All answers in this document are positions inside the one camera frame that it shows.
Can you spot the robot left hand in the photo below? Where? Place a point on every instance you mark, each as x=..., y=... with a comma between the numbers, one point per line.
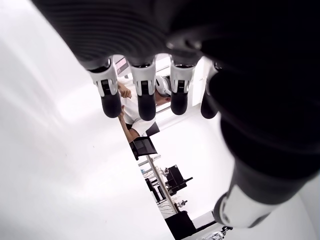
x=250, y=75

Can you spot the white VR headset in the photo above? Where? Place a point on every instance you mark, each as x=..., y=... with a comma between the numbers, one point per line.
x=162, y=86

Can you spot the seated person white shirt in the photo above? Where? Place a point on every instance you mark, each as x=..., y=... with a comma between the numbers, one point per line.
x=131, y=110

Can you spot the black machine on stand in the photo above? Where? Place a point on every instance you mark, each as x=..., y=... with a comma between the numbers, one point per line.
x=176, y=178

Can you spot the monitor with pink screen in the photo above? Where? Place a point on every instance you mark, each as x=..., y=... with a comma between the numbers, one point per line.
x=122, y=65

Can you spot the black folding chair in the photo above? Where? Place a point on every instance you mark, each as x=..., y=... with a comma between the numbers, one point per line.
x=143, y=147

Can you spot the silver humanoid robot legs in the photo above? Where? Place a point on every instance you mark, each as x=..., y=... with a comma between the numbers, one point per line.
x=220, y=233

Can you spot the black cabinet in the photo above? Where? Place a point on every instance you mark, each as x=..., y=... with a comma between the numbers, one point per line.
x=178, y=226

